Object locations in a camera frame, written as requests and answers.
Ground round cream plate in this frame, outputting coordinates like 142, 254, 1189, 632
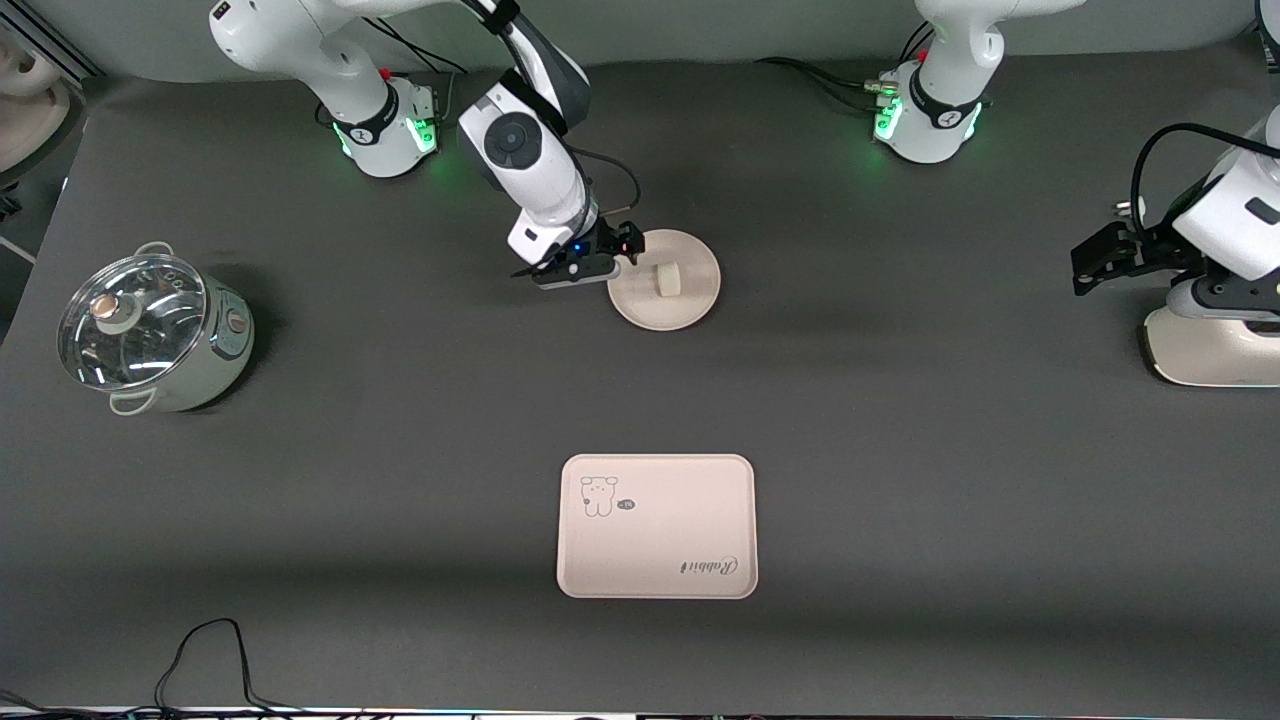
607, 229, 722, 332

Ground cream rabbit print tray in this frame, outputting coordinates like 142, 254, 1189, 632
556, 453, 759, 600

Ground cream toaster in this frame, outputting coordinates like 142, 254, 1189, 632
1143, 298, 1280, 388

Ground pale green electric pot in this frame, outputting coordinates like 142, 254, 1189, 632
57, 241, 256, 416

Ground beige round stand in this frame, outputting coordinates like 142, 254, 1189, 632
0, 30, 73, 187

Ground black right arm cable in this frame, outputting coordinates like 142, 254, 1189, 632
565, 145, 641, 241

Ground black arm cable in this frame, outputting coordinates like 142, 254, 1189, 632
1130, 122, 1280, 236
565, 145, 641, 241

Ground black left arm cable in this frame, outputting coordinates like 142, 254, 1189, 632
1130, 122, 1280, 236

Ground black right base cables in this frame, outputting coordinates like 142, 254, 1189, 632
375, 18, 469, 126

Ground black base cables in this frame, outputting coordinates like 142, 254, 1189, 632
755, 25, 936, 111
375, 18, 469, 126

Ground black left base cables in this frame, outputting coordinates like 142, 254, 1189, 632
755, 25, 936, 111

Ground black loose cable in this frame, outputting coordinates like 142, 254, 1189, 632
0, 618, 401, 720

